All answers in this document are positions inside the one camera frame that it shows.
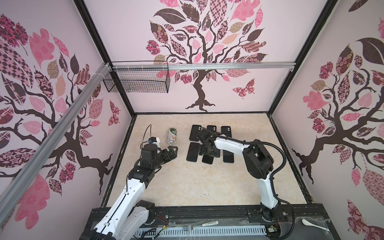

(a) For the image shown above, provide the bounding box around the purple smartphone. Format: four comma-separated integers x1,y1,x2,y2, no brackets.
202,155,214,165

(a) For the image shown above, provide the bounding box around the blue edged black smartphone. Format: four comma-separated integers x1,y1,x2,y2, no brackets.
186,143,200,162

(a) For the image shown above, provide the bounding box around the black phone case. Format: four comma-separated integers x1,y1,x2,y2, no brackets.
221,126,232,138
189,125,202,142
207,125,217,133

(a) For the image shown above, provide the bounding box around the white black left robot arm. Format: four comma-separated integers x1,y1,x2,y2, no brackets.
80,143,178,240

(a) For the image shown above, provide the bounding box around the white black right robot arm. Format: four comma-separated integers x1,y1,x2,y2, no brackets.
197,128,287,222

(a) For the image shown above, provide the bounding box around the crushed green drink can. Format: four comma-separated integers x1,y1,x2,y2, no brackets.
167,128,177,146

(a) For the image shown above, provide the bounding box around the white plastic spoon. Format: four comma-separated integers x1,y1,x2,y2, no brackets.
302,219,330,232

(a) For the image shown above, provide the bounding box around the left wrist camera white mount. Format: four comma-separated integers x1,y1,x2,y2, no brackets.
148,137,160,148

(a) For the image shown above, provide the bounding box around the black left camera cable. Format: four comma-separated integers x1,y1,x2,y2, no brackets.
140,124,153,149

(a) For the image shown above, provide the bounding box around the white slotted cable duct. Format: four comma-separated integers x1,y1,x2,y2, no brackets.
134,226,267,239

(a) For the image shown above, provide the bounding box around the black wire basket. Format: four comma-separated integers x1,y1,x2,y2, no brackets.
103,60,171,93

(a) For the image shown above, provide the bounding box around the aluminium rail back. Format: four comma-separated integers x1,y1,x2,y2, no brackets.
113,62,296,71

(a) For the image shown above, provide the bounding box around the aluminium rail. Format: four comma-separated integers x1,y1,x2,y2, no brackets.
113,62,296,71
1,63,110,224

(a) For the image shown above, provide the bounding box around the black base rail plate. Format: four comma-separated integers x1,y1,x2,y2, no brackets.
84,200,339,240

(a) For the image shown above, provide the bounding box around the aluminium rail left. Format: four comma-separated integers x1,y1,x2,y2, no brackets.
1,63,110,224

